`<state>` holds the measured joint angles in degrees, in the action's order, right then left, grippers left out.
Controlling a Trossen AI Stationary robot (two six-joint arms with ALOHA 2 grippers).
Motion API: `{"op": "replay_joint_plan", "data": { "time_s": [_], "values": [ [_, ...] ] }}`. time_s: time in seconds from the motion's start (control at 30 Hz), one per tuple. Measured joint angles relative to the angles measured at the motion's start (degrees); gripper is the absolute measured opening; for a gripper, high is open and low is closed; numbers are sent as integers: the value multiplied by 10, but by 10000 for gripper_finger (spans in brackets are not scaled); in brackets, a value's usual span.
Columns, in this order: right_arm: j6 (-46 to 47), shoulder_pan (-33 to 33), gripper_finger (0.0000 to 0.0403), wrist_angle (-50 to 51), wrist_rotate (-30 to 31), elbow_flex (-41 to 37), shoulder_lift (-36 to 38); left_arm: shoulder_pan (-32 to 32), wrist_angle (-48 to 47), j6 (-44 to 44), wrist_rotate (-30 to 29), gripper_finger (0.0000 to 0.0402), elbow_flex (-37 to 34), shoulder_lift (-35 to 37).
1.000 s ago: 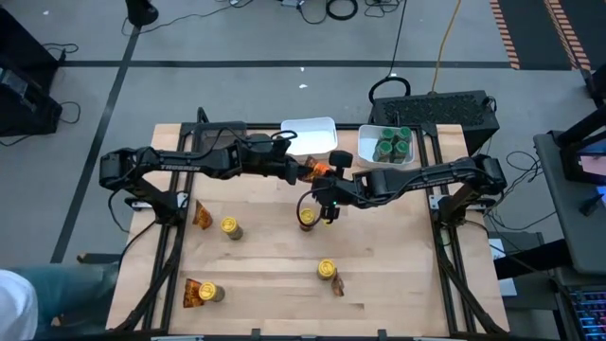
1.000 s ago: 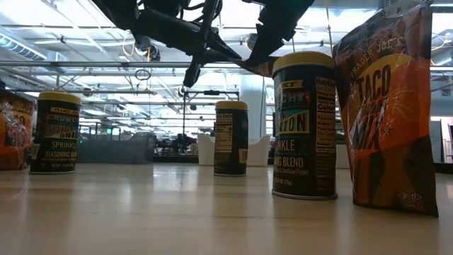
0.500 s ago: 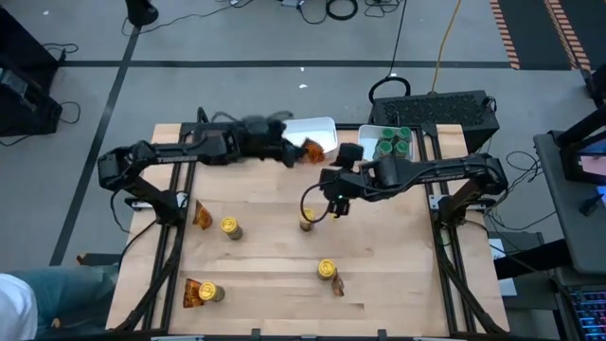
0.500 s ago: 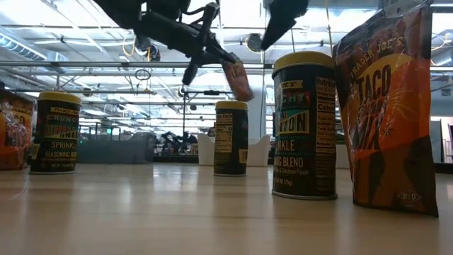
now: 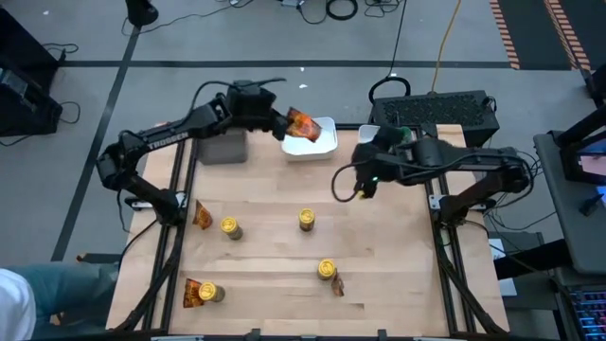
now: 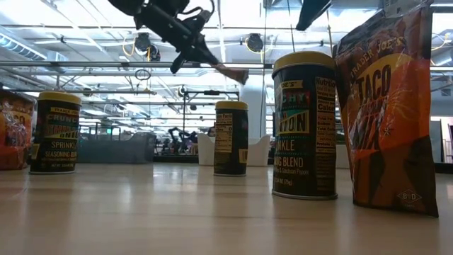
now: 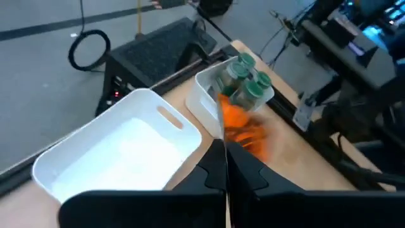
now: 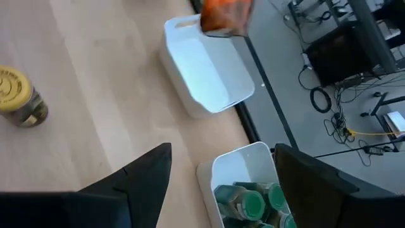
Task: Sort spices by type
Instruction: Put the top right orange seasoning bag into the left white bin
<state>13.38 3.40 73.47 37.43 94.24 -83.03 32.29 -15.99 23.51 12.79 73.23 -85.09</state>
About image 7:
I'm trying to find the grey desk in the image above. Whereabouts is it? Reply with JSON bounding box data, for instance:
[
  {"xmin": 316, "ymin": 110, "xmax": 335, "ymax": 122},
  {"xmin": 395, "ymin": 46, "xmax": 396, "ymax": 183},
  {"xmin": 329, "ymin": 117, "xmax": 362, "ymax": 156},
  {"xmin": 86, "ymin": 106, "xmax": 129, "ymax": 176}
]
[{"xmin": 300, "ymin": 18, "xmax": 405, "ymax": 92}]

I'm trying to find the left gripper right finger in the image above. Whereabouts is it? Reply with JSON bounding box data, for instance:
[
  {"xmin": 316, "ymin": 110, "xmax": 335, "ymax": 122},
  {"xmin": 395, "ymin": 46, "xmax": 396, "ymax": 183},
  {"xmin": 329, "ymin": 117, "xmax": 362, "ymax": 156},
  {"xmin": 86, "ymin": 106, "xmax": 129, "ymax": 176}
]
[{"xmin": 227, "ymin": 142, "xmax": 405, "ymax": 228}]

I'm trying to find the yellow hanging cable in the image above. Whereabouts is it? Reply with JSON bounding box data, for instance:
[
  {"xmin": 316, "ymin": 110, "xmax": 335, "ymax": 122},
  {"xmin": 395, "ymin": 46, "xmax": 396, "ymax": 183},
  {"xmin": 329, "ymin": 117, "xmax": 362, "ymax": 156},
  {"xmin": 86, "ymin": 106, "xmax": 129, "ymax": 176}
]
[{"xmin": 135, "ymin": 0, "xmax": 144, "ymax": 36}]

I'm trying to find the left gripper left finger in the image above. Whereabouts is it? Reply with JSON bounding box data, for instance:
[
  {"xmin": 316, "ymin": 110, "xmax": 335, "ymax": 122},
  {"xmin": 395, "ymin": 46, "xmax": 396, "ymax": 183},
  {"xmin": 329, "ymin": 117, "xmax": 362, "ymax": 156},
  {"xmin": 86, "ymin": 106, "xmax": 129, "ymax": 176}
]
[{"xmin": 58, "ymin": 139, "xmax": 228, "ymax": 228}]

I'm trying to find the black cable with loop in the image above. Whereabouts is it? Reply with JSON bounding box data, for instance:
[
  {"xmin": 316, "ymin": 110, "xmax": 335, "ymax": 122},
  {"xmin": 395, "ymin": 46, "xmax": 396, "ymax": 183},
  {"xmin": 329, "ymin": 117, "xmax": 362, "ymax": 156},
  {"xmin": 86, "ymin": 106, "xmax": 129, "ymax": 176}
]
[{"xmin": 68, "ymin": 0, "xmax": 111, "ymax": 72}]

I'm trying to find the white plastic bin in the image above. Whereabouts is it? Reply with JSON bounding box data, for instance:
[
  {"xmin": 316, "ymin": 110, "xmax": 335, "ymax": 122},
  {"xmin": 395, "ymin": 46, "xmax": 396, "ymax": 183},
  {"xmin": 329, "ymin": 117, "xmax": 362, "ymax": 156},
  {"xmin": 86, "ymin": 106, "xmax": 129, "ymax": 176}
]
[
  {"xmin": 31, "ymin": 88, "xmax": 203, "ymax": 203},
  {"xmin": 185, "ymin": 56, "xmax": 275, "ymax": 139}
]

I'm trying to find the orange taco seasoning packet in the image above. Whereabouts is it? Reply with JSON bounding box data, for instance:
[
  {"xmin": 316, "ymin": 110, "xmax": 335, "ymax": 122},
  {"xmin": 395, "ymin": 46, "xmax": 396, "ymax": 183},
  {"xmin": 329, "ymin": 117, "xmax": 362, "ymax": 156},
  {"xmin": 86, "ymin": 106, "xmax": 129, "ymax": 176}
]
[{"xmin": 216, "ymin": 93, "xmax": 270, "ymax": 161}]

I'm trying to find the green-lid spice jar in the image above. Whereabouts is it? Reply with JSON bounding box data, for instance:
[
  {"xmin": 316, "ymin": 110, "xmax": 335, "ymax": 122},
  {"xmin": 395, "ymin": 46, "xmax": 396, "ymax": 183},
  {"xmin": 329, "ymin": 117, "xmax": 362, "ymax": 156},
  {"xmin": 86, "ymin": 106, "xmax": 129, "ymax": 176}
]
[
  {"xmin": 218, "ymin": 61, "xmax": 250, "ymax": 96},
  {"xmin": 230, "ymin": 80, "xmax": 265, "ymax": 111},
  {"xmin": 237, "ymin": 52, "xmax": 257, "ymax": 75},
  {"xmin": 254, "ymin": 71, "xmax": 273, "ymax": 96}
]

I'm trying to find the black mat with orange stripes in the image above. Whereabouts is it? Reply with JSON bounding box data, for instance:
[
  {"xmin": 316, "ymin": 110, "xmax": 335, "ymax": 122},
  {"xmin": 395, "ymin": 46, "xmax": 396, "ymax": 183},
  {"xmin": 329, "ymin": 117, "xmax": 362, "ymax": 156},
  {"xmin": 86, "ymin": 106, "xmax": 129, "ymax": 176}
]
[{"xmin": 151, "ymin": 0, "xmax": 187, "ymax": 10}]

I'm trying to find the black perforated computer case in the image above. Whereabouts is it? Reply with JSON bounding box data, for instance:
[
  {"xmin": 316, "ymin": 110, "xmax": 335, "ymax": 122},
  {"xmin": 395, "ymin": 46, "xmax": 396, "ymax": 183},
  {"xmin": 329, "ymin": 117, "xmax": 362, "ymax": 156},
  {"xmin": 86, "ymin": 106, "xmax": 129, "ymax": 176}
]
[{"xmin": 94, "ymin": 17, "xmax": 219, "ymax": 117}]

